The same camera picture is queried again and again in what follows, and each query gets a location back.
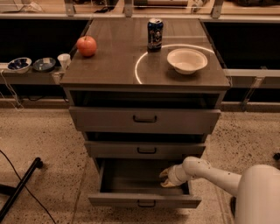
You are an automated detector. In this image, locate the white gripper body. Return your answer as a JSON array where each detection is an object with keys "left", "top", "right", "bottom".
[{"left": 167, "top": 164, "right": 190, "bottom": 187}]

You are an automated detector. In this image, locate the grey bottom drawer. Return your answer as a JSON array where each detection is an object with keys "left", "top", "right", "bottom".
[{"left": 88, "top": 158, "right": 201, "bottom": 208}]

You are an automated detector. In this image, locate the grey drawer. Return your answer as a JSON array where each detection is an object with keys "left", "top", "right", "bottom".
[
  {"left": 85, "top": 141, "right": 206, "bottom": 159},
  {"left": 88, "top": 158, "right": 201, "bottom": 208},
  {"left": 69, "top": 107, "right": 221, "bottom": 135}
]

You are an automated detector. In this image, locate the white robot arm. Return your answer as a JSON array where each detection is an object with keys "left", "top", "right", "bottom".
[{"left": 159, "top": 157, "right": 280, "bottom": 224}]

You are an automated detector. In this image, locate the grey middle drawer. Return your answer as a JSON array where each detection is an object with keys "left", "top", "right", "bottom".
[{"left": 85, "top": 141, "right": 206, "bottom": 159}]

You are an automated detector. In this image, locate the grey drawer cabinet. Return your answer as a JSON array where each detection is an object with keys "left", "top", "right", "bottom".
[{"left": 59, "top": 17, "right": 231, "bottom": 165}]

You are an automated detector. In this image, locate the grey top drawer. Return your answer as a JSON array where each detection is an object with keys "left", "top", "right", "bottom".
[{"left": 69, "top": 107, "right": 221, "bottom": 135}]

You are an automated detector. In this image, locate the white bowl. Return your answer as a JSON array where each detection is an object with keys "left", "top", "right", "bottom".
[{"left": 167, "top": 48, "right": 208, "bottom": 74}]

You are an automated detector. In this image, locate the blue soda can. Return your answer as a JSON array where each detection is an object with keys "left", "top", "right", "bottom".
[{"left": 147, "top": 18, "right": 164, "bottom": 52}]

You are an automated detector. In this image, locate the red apple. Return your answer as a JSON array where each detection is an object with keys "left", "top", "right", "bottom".
[{"left": 76, "top": 36, "right": 97, "bottom": 57}]

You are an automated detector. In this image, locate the white paper cup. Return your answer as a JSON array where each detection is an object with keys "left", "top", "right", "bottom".
[{"left": 57, "top": 53, "right": 71, "bottom": 70}]

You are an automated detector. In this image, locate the black stand leg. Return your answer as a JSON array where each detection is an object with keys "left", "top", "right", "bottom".
[{"left": 0, "top": 157, "right": 43, "bottom": 222}]

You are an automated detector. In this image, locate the dark blue bowl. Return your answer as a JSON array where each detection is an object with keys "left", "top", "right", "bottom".
[{"left": 32, "top": 58, "right": 56, "bottom": 73}]

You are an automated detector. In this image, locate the grey side shelf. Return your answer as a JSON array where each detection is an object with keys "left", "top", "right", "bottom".
[{"left": 0, "top": 67, "right": 64, "bottom": 85}]

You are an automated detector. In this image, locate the blue patterned bowl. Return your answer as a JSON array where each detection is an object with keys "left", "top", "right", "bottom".
[{"left": 8, "top": 57, "right": 32, "bottom": 74}]

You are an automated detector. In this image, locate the black floor cable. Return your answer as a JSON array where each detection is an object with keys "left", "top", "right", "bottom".
[{"left": 0, "top": 150, "right": 57, "bottom": 224}]

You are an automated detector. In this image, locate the white cable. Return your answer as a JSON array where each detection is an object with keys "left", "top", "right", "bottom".
[{"left": 0, "top": 69, "right": 25, "bottom": 111}]

